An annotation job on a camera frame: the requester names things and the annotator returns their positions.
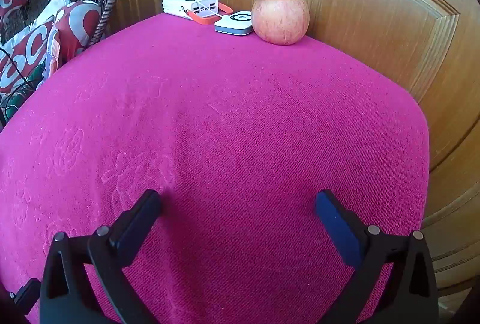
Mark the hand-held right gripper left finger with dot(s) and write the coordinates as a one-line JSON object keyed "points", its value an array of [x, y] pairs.
{"points": [[144, 211]]}

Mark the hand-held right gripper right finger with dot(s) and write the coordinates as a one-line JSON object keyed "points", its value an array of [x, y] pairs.
{"points": [[333, 219]]}

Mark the magenta tablecloth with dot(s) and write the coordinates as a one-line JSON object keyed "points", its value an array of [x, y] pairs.
{"points": [[225, 121]]}

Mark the green cloth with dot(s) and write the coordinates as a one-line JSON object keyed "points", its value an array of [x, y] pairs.
{"points": [[33, 75]]}

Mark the plaid cloth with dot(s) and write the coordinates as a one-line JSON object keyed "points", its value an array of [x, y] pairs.
{"points": [[53, 50]]}

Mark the square red white cushion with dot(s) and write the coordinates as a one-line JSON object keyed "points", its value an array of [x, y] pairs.
{"points": [[22, 54]]}

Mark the round red white seat cushion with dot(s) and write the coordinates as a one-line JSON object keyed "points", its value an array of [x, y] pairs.
{"points": [[75, 24]]}

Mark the red apple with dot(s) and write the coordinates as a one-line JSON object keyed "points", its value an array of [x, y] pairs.
{"points": [[279, 18]]}

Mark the small white blue charger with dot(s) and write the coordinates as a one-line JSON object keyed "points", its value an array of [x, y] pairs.
{"points": [[236, 24]]}

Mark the white power bank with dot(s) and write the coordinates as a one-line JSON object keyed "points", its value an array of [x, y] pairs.
{"points": [[180, 3]]}

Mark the white pillow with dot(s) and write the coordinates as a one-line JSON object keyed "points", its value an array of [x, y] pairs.
{"points": [[56, 3]]}

